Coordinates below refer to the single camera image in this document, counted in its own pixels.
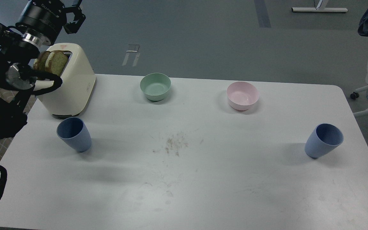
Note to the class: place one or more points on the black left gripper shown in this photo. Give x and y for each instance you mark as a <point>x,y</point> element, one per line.
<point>48,17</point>

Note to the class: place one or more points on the blue cup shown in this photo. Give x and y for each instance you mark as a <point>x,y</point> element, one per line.
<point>323,139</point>
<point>75,134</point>

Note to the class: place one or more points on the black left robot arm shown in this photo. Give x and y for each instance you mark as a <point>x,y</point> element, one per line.
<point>18,80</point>

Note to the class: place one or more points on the front toast slice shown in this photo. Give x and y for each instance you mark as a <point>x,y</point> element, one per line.
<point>56,62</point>

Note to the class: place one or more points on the toast slice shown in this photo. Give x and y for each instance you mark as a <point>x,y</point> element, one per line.
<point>56,62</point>
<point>40,62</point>

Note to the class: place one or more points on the rear toast slice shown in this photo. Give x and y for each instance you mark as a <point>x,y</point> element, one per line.
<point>40,62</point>

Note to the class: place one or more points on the cream white toaster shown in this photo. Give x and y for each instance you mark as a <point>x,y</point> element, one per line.
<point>78,78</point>

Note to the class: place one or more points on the green bowl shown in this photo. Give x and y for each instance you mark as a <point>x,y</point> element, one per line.
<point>155,86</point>

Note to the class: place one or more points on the pink bowl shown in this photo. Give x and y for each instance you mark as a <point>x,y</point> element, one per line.
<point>242,95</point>

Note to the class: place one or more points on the white desk foot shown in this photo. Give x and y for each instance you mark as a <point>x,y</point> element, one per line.
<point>320,7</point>

